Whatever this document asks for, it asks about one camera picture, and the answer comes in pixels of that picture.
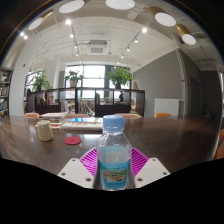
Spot tall dark bookshelf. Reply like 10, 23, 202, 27
0, 66, 14, 121

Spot clear blue-capped water bottle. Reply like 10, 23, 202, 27
96, 114, 133, 191

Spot small green potted plant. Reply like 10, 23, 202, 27
64, 69, 84, 88

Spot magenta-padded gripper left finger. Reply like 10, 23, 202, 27
57, 147, 101, 190

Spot dark low shelf unit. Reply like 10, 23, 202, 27
25, 87, 146, 118

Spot orange chair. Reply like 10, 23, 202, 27
214, 129, 224, 161

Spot ceiling track spotlights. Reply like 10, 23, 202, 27
19, 18, 149, 59

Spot round white ceiling lamps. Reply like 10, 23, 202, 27
27, 0, 198, 46

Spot bushy green potted plant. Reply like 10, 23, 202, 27
31, 71, 51, 93

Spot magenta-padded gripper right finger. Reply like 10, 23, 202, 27
128, 147, 171, 190

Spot cream ceramic cup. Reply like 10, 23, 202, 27
35, 119, 54, 142

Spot ceiling air conditioner unit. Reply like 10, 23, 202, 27
87, 39, 108, 56

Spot white wall radiator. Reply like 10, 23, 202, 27
153, 97, 181, 117

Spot stack of books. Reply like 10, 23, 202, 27
39, 111, 69, 130

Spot row of orange chairs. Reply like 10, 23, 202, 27
23, 112, 174, 120

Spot flat round red coaster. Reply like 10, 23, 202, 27
64, 135, 82, 146

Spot large green potted plant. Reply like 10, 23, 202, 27
106, 66, 133, 90

